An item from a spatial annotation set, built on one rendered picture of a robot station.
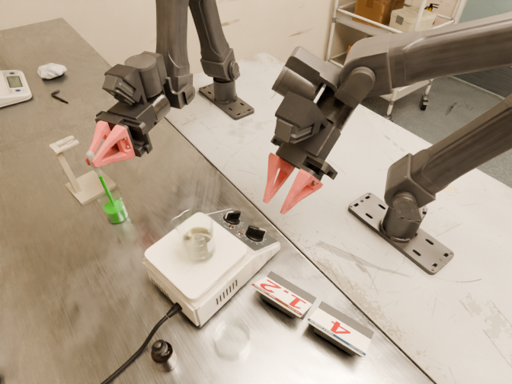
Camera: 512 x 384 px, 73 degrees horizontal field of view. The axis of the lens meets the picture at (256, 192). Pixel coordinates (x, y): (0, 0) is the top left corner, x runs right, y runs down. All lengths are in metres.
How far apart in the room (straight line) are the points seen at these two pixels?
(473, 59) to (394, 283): 0.37
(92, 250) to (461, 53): 0.65
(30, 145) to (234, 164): 0.52
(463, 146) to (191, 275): 0.43
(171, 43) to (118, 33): 1.21
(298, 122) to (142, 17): 1.59
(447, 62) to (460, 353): 0.41
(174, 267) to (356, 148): 0.55
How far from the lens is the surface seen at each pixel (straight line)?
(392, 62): 0.49
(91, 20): 1.90
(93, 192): 0.81
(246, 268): 0.56
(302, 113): 0.45
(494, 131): 0.56
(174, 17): 0.75
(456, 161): 0.58
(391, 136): 0.96
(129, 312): 0.62
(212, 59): 0.93
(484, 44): 0.50
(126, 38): 1.97
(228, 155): 0.84
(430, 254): 0.71
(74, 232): 0.76
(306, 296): 0.60
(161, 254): 0.56
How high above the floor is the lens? 1.43
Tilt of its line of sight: 46 degrees down
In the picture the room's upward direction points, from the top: straight up
